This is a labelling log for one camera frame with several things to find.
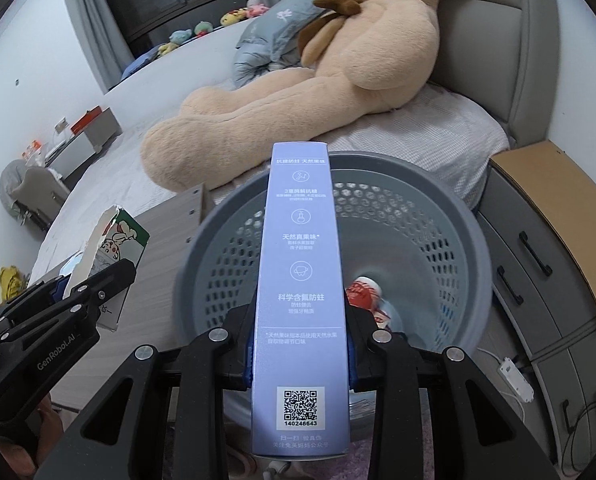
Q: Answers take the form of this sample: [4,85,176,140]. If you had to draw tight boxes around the yellow bags on floor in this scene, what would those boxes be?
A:
[0,266,29,306]

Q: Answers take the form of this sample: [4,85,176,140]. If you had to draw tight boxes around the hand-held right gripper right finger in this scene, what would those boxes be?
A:
[343,300,561,480]

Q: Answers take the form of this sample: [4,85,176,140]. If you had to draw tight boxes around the grey padded headboard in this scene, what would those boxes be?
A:
[428,0,563,151]

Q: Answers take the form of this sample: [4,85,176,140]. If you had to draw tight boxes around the grey drawer cabinet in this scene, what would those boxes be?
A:
[478,160,596,461]

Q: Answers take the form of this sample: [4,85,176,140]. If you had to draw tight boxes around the grey perforated plastic basket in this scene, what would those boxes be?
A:
[173,152,493,433]

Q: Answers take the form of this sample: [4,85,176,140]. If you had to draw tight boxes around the white desk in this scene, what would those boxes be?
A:
[43,107,124,183]

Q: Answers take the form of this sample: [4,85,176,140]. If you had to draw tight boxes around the grey chair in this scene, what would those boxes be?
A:
[0,159,71,231]

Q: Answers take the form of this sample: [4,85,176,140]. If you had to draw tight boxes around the black cable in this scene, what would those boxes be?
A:
[562,385,596,476]

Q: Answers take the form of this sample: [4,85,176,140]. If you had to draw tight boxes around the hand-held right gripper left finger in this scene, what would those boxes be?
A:
[33,305,259,480]

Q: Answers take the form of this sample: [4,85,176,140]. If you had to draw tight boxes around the cartoon printed carton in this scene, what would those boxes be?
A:
[63,204,151,333]

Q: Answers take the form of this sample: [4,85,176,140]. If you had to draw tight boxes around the large beige teddy bear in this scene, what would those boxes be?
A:
[142,0,441,192]

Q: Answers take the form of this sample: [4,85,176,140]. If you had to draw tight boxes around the blue flowered pillow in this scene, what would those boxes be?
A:
[238,0,339,68]

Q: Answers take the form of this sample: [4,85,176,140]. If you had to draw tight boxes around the white power strip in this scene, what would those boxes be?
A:
[498,357,536,403]

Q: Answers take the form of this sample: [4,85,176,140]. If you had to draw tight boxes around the folded grey-blue quilt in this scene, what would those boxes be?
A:
[233,45,309,92]

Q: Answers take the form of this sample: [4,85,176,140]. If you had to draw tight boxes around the grey bed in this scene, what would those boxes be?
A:
[38,17,511,291]

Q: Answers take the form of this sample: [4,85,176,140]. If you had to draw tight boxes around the red box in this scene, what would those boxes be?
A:
[70,106,102,134]

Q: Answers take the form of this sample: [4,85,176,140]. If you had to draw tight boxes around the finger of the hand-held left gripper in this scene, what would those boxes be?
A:
[0,274,76,333]
[0,258,137,346]

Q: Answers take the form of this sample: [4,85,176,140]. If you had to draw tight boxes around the long purple cardboard box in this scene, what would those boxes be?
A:
[250,142,351,458]

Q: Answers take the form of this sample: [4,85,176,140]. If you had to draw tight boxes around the blue cloth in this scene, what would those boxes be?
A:
[123,45,163,78]

